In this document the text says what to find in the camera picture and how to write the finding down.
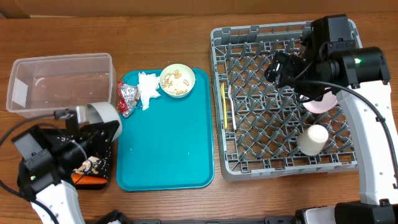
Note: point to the clear plastic bin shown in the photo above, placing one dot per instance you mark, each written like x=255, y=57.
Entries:
x=40, y=85

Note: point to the yellow plastic spoon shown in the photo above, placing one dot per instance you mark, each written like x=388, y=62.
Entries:
x=223, y=99

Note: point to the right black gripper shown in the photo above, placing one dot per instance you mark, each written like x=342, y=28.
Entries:
x=288, y=62

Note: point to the grey bowl with rice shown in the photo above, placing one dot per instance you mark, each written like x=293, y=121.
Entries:
x=104, y=112

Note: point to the crumpled white napkin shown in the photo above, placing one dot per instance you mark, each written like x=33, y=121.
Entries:
x=148, y=86

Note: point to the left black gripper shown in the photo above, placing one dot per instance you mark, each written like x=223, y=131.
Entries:
x=92, y=134

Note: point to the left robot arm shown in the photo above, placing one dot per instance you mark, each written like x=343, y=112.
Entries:
x=56, y=203

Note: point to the cream bowl with peanuts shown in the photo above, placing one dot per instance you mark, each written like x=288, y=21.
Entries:
x=177, y=80

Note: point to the grey dishwasher rack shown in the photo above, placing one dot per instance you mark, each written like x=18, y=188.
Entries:
x=269, y=120

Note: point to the spilled rice and peanuts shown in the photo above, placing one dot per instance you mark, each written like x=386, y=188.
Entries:
x=93, y=166

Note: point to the orange carrot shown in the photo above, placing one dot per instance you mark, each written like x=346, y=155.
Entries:
x=88, y=180

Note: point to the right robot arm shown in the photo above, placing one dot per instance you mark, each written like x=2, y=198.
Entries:
x=360, y=79

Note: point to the red silver foil wrapper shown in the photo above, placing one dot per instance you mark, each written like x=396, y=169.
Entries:
x=129, y=98

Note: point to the white paper cup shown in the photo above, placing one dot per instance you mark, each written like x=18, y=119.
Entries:
x=312, y=140

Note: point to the pink round plate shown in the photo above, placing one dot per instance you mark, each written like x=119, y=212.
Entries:
x=328, y=101

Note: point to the teal plastic tray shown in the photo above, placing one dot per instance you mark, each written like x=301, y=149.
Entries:
x=169, y=145

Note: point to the black plastic tray bin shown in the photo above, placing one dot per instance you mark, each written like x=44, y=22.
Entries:
x=40, y=147

